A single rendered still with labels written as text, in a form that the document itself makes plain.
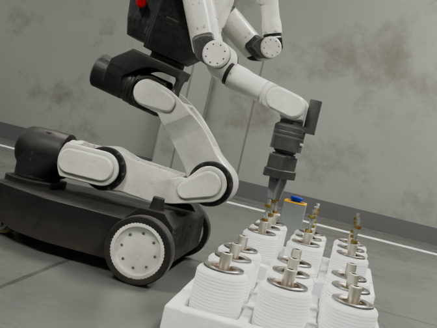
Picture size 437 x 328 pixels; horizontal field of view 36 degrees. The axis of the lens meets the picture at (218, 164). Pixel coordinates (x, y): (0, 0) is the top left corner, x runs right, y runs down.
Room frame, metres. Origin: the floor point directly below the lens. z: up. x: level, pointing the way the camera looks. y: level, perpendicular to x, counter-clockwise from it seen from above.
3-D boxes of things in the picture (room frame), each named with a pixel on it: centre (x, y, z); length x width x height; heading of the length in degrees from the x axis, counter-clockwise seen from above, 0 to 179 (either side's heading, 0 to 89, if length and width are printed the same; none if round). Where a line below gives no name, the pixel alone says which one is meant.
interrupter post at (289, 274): (1.19, -0.17, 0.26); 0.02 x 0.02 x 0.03
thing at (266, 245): (1.75, -0.15, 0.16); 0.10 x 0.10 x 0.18
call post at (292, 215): (2.14, -0.27, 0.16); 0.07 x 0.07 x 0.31; 79
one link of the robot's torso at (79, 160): (2.21, 0.39, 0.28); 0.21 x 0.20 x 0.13; 80
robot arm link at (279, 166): (1.86, -0.17, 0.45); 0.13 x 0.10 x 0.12; 146
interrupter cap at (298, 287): (1.19, -0.17, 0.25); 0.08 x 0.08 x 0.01
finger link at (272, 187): (1.84, -0.16, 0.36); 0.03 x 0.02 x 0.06; 56
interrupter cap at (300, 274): (1.30, -0.19, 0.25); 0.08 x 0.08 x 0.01
